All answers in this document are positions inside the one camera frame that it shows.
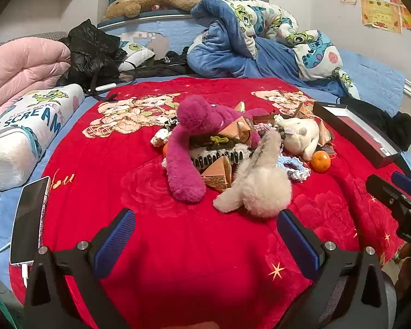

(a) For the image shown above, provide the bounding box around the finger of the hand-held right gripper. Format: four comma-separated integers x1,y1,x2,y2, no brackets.
366,174,406,213
392,171,411,201

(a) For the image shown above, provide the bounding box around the black box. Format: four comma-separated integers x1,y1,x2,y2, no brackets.
312,102,402,168

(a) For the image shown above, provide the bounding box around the pink quilt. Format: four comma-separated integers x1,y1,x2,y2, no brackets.
0,37,72,126

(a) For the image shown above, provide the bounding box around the small white printed pillow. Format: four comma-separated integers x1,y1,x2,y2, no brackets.
118,32,156,72

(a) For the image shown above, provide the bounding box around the white printed monster pillow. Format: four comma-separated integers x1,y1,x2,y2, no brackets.
0,84,85,191

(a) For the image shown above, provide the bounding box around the brown teddy bear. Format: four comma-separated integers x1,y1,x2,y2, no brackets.
101,0,206,21

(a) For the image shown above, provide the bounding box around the cream plush rabbit toy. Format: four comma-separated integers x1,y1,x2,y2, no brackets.
213,130,293,218

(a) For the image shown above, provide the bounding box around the white charging cable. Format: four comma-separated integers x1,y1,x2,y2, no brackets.
0,240,30,288

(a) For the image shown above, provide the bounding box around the magenta plush toy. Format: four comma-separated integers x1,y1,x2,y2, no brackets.
165,94,271,203

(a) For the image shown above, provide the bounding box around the white smartphone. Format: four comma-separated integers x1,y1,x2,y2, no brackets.
10,176,52,266

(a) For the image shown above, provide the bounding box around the blue crochet scrunchie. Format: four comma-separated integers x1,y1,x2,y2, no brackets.
277,156,310,182

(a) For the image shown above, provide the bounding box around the blue bed headboard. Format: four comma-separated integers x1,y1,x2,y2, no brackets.
98,12,206,55

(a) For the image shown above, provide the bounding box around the blue printed monster blanket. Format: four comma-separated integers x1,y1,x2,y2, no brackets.
187,0,360,98

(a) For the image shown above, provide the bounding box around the red printed blanket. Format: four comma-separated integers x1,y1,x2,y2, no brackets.
10,77,408,329

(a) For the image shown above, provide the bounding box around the black puffer jacket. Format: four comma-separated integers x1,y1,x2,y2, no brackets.
56,19,127,91

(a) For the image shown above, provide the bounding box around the white ruffle scrunchie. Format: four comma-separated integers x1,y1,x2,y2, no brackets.
151,129,173,148

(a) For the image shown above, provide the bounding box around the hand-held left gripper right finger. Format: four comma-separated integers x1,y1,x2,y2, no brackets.
277,210,388,329

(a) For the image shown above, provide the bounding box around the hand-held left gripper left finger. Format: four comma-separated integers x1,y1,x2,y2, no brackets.
24,209,136,329

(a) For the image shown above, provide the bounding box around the white plush toy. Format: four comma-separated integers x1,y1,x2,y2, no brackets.
276,117,321,161

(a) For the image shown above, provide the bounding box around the black garment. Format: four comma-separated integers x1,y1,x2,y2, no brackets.
133,51,201,79

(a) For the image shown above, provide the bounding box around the black cloth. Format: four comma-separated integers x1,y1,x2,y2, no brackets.
341,97,411,143

